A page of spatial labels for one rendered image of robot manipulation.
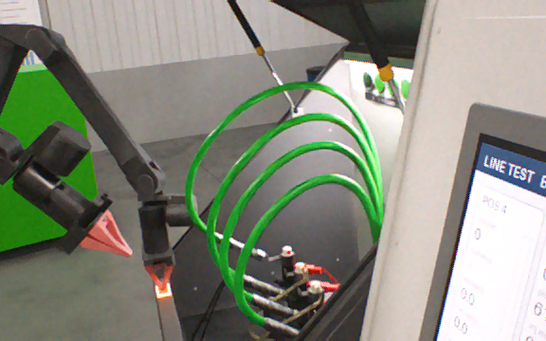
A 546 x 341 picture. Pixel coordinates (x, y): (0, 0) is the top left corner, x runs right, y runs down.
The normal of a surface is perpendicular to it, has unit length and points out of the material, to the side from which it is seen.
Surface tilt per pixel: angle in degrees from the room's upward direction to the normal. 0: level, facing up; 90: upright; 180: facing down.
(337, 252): 90
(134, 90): 90
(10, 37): 78
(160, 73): 90
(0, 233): 90
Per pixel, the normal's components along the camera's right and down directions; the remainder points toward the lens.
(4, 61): -0.06, 0.17
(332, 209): 0.26, 0.24
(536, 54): -0.95, -0.08
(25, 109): 0.49, 0.19
